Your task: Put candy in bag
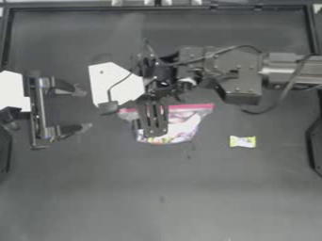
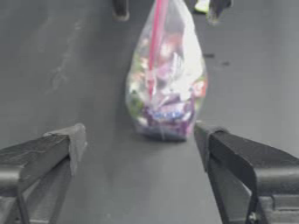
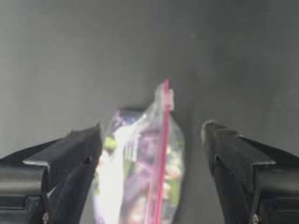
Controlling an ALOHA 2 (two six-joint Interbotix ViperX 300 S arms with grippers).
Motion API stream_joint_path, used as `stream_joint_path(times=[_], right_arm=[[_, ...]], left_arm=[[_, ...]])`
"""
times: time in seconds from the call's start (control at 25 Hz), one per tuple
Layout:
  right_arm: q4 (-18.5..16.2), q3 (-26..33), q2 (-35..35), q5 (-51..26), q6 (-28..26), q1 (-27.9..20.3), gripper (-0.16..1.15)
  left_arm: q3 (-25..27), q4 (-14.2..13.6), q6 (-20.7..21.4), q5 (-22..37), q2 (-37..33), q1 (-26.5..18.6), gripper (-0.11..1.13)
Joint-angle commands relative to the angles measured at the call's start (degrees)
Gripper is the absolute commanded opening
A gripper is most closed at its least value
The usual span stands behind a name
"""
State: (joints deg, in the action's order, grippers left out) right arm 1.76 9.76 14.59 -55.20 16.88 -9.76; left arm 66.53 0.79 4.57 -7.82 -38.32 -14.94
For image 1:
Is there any clear bag with pink zip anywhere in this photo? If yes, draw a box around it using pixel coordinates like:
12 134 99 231
118 103 217 145

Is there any green white candy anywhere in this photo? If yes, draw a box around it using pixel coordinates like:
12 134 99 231
229 135 258 149

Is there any black camera cable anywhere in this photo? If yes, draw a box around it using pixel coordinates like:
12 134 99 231
106 66 147 103

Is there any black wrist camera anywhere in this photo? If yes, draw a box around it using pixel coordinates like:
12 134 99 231
98 100 120 116

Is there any black table frame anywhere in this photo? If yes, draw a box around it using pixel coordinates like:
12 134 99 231
0 1 322 104

